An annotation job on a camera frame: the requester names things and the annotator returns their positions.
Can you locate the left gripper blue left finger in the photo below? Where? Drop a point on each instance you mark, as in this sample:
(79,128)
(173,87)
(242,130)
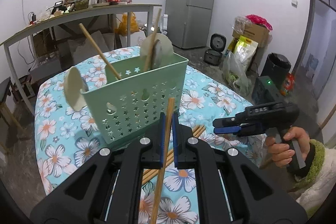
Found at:
(162,140)

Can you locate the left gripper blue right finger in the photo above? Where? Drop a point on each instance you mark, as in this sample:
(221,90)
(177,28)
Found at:
(175,139)

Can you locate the white pearlescent rice paddle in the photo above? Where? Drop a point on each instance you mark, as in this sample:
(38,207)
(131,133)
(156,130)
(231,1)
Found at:
(162,52)

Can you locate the cream soup ladle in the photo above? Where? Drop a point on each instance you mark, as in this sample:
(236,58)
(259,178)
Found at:
(73,86)

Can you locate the green fuzzy sleeve forearm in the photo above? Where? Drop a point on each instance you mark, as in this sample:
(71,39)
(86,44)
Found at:
(313,189)

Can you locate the person right hand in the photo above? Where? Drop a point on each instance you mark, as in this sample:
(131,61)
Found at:
(281,153)

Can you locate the green perforated utensil holder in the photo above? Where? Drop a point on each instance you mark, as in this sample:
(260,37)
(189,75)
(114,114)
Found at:
(123,108)

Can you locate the black trash bin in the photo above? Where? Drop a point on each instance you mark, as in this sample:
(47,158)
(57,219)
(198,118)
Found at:
(276,67)

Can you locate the yellow printed bag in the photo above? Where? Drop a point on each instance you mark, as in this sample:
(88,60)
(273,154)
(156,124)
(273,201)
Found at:
(243,48)

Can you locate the black rice cooker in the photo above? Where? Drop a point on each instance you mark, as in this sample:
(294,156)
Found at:
(214,54)

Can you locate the cardboard box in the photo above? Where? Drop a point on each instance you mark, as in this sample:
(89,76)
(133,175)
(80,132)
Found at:
(254,32)

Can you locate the floral blue quilt cover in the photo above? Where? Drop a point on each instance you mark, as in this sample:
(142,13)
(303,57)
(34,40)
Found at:
(91,160)

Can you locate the yellow plastic bag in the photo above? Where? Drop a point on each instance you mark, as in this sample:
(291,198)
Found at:
(127,23)

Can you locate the grey refrigerator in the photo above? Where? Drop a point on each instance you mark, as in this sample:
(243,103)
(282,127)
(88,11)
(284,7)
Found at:
(188,22)

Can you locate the wooden chair black seat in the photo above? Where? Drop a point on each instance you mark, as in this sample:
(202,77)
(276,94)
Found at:
(6,88)

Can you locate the long white-legged table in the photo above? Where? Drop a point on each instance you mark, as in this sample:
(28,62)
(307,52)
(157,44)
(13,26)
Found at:
(65,18)

